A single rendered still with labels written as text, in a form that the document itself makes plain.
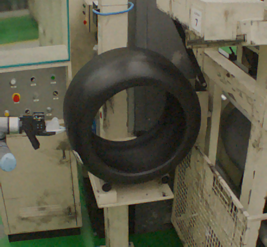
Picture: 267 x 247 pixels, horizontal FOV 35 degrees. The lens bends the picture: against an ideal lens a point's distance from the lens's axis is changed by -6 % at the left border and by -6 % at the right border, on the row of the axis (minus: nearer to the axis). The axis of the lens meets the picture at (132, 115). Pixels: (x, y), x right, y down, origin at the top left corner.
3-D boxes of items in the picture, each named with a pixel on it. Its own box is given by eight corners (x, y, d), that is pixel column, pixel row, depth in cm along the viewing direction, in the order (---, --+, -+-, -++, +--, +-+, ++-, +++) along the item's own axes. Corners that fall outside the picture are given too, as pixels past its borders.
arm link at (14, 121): (9, 137, 184) (9, 128, 191) (19, 137, 185) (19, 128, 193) (9, 121, 181) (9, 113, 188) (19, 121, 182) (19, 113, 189)
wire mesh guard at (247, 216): (170, 220, 271) (177, 121, 241) (173, 219, 271) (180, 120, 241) (227, 334, 192) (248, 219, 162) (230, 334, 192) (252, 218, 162)
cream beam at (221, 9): (154, 8, 207) (155, -21, 201) (202, 7, 212) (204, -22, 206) (202, 41, 153) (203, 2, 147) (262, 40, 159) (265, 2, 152)
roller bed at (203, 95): (168, 129, 253) (170, 80, 241) (192, 126, 257) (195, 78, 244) (179, 146, 236) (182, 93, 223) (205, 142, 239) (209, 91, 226)
